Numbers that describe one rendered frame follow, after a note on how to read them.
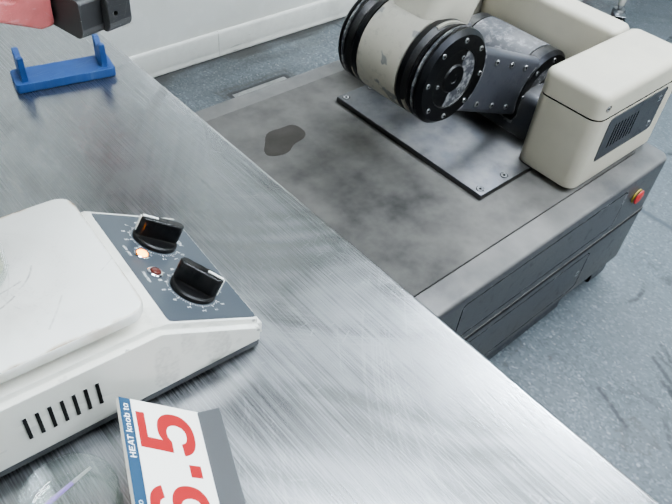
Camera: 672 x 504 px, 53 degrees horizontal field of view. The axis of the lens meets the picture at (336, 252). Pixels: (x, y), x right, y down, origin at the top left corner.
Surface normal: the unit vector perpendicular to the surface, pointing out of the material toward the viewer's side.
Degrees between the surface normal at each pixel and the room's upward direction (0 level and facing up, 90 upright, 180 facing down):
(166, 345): 90
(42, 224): 0
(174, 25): 90
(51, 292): 0
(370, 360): 0
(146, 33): 90
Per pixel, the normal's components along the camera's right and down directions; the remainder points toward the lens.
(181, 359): 0.60, 0.59
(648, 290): 0.08, -0.71
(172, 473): 0.67, -0.66
